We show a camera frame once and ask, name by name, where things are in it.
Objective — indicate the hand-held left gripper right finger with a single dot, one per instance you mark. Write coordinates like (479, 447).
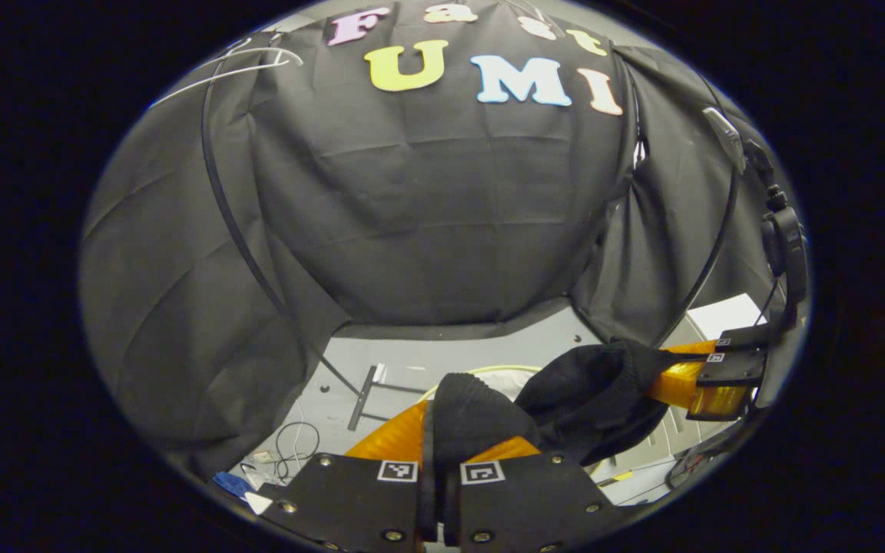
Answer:
(450, 507)

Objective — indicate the grey oblong device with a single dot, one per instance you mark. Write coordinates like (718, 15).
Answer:
(725, 138)

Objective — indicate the black metal clothes rack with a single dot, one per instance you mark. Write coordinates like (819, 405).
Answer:
(364, 399)

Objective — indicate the blue cloth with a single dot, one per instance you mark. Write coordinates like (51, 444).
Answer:
(232, 484)

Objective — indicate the white plastic clothes hanger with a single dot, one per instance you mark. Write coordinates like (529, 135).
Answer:
(254, 69)

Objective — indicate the white paper scrap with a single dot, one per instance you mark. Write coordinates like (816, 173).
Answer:
(260, 503)

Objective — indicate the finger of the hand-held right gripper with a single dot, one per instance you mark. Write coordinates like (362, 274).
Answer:
(746, 338)
(730, 369)

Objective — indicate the black backdrop cloth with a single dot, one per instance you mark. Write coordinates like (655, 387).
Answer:
(427, 215)

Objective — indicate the white board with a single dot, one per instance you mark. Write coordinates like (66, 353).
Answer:
(727, 315)

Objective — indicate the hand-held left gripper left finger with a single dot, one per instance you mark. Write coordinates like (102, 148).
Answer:
(429, 499)

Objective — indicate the black knit jacket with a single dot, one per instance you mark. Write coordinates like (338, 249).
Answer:
(588, 392)

